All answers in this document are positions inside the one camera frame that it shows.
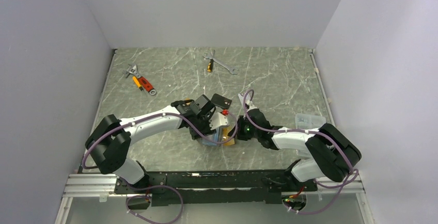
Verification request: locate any red adjustable wrench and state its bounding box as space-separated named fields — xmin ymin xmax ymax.
xmin=123 ymin=64 xmax=157 ymax=95

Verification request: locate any grey card holder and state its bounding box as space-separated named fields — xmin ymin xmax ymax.
xmin=198 ymin=128 xmax=221 ymax=146

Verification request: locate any black base frame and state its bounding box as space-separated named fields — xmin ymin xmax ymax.
xmin=114 ymin=169 xmax=318 ymax=206

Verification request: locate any silver open-end wrench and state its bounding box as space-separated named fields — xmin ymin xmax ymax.
xmin=203 ymin=51 xmax=239 ymax=75

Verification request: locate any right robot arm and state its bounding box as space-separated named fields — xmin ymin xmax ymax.
xmin=228 ymin=108 xmax=362 ymax=190

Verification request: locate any orange utility knife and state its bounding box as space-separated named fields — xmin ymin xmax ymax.
xmin=132 ymin=76 xmax=144 ymax=91

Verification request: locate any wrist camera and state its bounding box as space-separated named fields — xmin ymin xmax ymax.
xmin=245 ymin=100 xmax=258 ymax=112
xmin=209 ymin=112 xmax=230 ymax=130

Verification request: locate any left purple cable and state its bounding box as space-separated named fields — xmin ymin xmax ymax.
xmin=81 ymin=110 xmax=240 ymax=224

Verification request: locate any clear plastic screw box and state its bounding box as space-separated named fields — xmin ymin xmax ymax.
xmin=295 ymin=113 xmax=326 ymax=130

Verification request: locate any aluminium rail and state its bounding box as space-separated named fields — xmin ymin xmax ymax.
xmin=62 ymin=170 xmax=366 ymax=199

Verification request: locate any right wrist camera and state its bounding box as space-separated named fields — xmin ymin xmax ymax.
xmin=245 ymin=100 xmax=258 ymax=112

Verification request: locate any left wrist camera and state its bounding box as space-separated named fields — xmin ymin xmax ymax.
xmin=209 ymin=112 xmax=230 ymax=130

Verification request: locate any silver credit card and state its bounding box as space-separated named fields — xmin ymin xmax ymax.
xmin=238 ymin=92 xmax=245 ymax=104

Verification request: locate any black credit card stack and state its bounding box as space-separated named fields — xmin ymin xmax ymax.
xmin=211 ymin=93 xmax=232 ymax=110

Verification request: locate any yellow black screwdriver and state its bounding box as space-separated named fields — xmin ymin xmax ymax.
xmin=207 ymin=59 xmax=214 ymax=72

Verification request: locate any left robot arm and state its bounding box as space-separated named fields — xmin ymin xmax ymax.
xmin=82 ymin=94 xmax=216 ymax=193

